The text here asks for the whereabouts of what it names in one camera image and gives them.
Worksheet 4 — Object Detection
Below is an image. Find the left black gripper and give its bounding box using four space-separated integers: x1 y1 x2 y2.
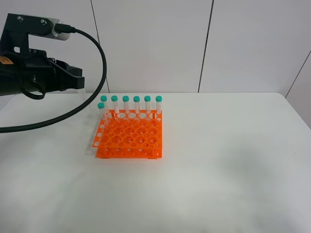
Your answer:
21 50 85 93

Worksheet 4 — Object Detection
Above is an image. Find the green capped test tube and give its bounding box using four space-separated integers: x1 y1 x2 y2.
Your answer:
77 88 87 102

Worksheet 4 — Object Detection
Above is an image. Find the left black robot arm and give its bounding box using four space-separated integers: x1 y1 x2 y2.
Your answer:
0 50 85 100

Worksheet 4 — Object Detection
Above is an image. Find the row tube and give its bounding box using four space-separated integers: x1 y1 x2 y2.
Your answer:
155 96 162 121
111 95 120 117
144 96 151 118
122 95 130 120
133 96 140 119
100 95 109 117

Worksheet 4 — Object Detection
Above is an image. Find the front left rack tube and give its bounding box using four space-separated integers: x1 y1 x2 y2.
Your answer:
97 102 108 127

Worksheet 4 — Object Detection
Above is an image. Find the orange test tube rack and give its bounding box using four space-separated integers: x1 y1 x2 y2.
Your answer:
92 109 163 159

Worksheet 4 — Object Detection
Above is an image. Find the left camera black cable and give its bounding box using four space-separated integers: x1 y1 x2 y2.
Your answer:
0 23 108 134

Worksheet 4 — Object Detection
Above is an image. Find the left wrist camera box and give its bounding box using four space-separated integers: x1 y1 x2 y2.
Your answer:
0 13 69 54

